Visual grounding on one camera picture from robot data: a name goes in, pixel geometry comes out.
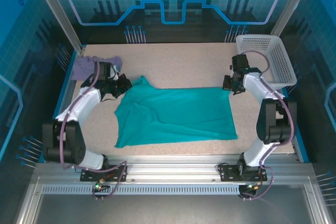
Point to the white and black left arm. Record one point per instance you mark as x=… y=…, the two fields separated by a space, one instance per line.
x=78 y=103

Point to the purple t-shirt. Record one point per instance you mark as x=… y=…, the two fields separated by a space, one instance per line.
x=81 y=68

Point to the teal t-shirt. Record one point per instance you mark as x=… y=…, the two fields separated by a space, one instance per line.
x=183 y=113

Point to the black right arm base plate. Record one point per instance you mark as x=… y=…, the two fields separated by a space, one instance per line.
x=227 y=174

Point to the white perforated plastic basket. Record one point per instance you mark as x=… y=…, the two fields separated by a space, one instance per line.
x=282 y=58

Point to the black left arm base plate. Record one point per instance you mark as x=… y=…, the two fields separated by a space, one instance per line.
x=89 y=175

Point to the small LED circuit board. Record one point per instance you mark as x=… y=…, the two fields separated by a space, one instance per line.
x=250 y=186
x=99 y=186

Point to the aluminium frame post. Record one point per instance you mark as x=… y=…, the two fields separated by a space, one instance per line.
x=292 y=3
x=58 y=11

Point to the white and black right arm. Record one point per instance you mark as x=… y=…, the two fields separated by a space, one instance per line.
x=257 y=85

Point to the aluminium mounting beam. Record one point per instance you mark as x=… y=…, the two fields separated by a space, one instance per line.
x=170 y=169

